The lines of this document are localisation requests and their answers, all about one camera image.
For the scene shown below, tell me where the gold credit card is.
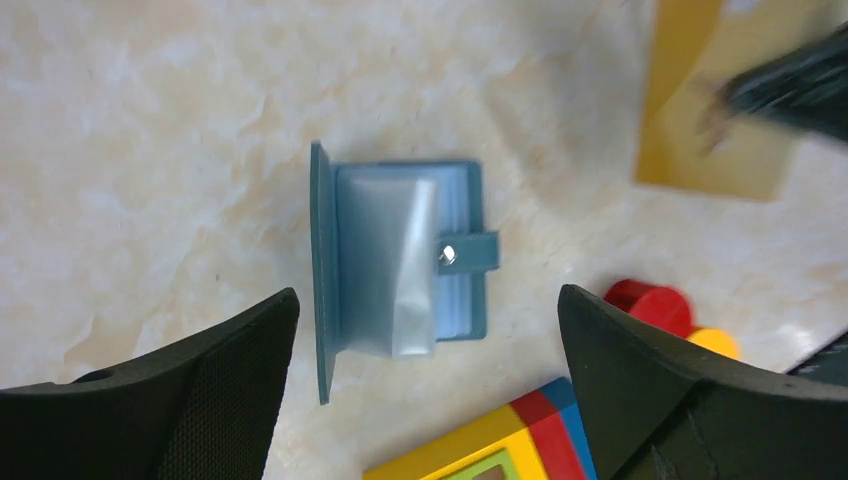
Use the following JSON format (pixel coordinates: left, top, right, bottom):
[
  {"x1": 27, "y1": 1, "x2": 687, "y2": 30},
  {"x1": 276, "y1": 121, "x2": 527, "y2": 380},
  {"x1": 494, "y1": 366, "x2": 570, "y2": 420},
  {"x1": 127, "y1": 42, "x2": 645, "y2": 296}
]
[{"x1": 634, "y1": 1, "x2": 847, "y2": 201}]

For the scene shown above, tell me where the red rounded toy block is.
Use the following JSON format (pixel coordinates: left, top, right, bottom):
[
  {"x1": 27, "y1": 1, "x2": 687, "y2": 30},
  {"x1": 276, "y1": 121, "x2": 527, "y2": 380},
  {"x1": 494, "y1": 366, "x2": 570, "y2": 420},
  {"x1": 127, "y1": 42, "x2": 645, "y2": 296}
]
[{"x1": 603, "y1": 279, "x2": 695, "y2": 339}]

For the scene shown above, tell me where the yellow round toy block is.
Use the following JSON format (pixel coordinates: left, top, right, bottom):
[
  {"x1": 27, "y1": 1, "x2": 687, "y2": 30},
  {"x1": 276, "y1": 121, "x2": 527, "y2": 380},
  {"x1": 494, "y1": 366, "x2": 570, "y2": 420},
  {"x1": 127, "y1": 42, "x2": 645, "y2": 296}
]
[{"x1": 687, "y1": 328, "x2": 741, "y2": 361}]

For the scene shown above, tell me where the blue leather card holder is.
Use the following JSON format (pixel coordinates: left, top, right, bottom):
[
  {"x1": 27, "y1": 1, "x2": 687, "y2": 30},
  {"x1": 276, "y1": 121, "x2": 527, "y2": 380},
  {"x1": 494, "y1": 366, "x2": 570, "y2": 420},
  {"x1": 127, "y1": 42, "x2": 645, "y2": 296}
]
[{"x1": 309, "y1": 142, "x2": 500, "y2": 404}]

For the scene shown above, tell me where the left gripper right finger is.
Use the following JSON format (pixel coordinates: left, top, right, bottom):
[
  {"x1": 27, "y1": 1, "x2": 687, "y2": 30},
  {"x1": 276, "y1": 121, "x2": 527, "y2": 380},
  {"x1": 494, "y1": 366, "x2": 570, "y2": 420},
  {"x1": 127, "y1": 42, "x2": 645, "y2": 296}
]
[{"x1": 558, "y1": 285, "x2": 847, "y2": 479}]

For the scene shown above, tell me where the yellow window toy block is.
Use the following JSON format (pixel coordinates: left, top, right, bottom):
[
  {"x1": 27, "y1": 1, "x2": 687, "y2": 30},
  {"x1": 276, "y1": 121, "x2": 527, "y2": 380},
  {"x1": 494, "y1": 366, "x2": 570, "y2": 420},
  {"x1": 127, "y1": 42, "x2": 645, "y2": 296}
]
[{"x1": 363, "y1": 406, "x2": 548, "y2": 479}]

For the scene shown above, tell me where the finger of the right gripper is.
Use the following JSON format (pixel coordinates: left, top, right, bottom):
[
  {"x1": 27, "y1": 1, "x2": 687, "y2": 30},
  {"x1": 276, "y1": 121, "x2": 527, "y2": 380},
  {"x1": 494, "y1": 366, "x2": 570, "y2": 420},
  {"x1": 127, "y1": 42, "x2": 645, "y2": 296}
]
[
  {"x1": 786, "y1": 332, "x2": 848, "y2": 386},
  {"x1": 698, "y1": 26, "x2": 847, "y2": 155}
]

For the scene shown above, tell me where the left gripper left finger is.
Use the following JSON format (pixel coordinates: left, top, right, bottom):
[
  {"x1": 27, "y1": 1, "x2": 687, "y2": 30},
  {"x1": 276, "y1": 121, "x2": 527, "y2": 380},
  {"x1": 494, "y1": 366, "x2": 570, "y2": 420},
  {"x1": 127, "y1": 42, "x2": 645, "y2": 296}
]
[{"x1": 1, "y1": 288, "x2": 300, "y2": 479}]

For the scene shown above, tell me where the blue toy block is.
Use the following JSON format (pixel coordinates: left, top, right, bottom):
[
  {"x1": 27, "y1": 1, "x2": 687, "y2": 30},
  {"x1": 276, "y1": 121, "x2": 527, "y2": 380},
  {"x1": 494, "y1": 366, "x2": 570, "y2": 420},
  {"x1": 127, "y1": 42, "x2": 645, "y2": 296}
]
[{"x1": 541, "y1": 377, "x2": 597, "y2": 479}]

